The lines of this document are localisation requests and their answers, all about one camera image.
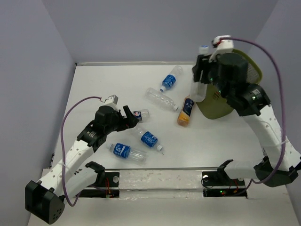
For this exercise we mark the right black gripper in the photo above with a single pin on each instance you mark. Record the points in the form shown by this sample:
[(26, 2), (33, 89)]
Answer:
[(196, 69)]

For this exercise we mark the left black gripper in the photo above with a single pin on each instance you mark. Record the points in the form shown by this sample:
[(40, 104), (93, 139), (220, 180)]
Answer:
[(129, 123)]

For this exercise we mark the clear crushed bottle white cap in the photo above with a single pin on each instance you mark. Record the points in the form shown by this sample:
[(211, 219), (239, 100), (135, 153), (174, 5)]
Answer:
[(197, 89)]

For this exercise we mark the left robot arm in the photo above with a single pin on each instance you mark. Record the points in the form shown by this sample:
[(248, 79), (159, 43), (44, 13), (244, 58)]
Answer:
[(44, 198)]

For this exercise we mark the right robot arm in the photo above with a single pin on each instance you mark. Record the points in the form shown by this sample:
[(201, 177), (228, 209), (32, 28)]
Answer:
[(235, 77)]

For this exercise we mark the green mesh waste bin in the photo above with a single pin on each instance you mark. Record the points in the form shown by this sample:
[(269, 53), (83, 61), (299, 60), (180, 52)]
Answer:
[(214, 106)]

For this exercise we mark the pepsi bottle black cap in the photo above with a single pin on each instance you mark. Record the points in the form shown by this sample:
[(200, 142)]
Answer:
[(142, 115)]

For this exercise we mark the blue label bottle middle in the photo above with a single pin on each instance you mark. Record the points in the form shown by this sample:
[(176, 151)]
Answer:
[(147, 138)]

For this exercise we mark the blue label bottle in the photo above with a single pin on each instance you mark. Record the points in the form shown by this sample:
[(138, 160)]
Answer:
[(147, 138), (128, 153), (171, 78)]

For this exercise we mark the blue label bottle far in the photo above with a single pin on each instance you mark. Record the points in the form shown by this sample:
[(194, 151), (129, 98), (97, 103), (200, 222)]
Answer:
[(171, 78)]

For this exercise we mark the blue label bottle near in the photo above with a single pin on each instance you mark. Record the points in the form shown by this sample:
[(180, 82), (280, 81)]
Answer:
[(128, 153)]

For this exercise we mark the clear unlabelled bottle far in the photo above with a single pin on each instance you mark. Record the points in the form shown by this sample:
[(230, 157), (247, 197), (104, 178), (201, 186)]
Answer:
[(160, 100)]

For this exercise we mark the orange juice bottle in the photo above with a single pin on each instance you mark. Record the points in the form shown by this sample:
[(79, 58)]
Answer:
[(185, 113)]

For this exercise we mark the white foam strip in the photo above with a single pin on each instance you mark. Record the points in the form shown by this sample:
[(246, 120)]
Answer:
[(162, 184)]

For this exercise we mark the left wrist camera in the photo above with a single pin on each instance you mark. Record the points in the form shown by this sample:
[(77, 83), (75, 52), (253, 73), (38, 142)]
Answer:
[(112, 101)]

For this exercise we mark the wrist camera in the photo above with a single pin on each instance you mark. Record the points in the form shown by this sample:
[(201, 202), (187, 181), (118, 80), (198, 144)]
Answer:
[(222, 45), (112, 101)]

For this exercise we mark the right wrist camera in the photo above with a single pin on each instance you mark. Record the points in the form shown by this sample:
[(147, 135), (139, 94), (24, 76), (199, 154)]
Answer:
[(222, 45)]

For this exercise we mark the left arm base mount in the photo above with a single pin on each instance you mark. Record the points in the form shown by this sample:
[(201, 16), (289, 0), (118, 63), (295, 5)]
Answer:
[(106, 186)]

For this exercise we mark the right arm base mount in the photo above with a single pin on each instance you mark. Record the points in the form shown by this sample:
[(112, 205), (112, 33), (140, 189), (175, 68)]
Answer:
[(216, 185)]

